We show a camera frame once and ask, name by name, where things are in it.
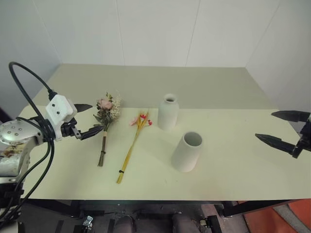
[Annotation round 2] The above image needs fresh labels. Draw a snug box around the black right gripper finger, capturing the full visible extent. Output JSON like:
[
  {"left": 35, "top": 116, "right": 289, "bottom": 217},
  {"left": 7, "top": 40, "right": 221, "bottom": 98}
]
[
  {"left": 271, "top": 110, "right": 311, "bottom": 123},
  {"left": 255, "top": 133, "right": 298, "bottom": 155}
]

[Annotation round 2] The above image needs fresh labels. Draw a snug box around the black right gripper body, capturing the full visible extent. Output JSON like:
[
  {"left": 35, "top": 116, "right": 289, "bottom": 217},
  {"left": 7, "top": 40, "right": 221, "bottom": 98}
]
[{"left": 292, "top": 120, "right": 311, "bottom": 160}]

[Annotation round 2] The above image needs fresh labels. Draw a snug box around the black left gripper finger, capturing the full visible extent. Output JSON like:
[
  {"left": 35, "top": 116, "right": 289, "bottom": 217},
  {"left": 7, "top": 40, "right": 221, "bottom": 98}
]
[
  {"left": 73, "top": 103, "right": 94, "bottom": 113},
  {"left": 79, "top": 125, "right": 104, "bottom": 141}
]

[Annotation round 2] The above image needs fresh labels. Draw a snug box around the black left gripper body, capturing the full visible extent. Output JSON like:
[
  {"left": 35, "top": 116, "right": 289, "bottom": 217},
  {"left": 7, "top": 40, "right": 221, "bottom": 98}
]
[{"left": 60, "top": 118, "right": 82, "bottom": 140}]

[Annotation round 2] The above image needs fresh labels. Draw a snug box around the white narrow neck vase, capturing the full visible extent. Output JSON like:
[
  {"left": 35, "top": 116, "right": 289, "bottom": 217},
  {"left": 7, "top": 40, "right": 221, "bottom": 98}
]
[{"left": 157, "top": 93, "right": 180, "bottom": 131}]

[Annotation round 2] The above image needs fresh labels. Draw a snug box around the white wide mouth vase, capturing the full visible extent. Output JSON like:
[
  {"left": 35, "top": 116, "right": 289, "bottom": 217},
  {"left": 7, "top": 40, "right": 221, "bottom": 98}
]
[{"left": 171, "top": 131, "right": 203, "bottom": 173}]

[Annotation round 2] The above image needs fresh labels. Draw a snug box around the pink rose dried bouquet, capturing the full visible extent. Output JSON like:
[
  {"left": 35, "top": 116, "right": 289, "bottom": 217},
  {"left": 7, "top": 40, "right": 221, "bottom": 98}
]
[{"left": 93, "top": 90, "right": 122, "bottom": 168}]

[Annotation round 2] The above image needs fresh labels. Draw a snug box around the yellow stem flower bunch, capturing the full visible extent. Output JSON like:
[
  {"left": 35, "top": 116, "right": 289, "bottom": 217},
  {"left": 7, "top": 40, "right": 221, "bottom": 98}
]
[{"left": 116, "top": 109, "right": 154, "bottom": 184}]

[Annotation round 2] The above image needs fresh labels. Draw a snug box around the small metal clamp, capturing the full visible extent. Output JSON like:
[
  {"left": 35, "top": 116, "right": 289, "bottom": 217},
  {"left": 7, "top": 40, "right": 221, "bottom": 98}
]
[{"left": 82, "top": 215, "right": 94, "bottom": 228}]

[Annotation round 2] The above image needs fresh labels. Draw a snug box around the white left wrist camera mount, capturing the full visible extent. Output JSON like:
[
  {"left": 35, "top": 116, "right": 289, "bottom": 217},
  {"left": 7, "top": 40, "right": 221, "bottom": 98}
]
[{"left": 45, "top": 94, "right": 78, "bottom": 142}]

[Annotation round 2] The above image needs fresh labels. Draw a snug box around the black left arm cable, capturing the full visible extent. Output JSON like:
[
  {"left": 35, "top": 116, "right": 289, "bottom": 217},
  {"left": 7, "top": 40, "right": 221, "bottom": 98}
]
[{"left": 0, "top": 61, "right": 58, "bottom": 220}]

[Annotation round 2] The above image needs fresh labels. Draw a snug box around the black table frame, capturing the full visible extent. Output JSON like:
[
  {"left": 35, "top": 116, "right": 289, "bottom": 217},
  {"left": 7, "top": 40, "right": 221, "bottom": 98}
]
[{"left": 20, "top": 198, "right": 304, "bottom": 219}]

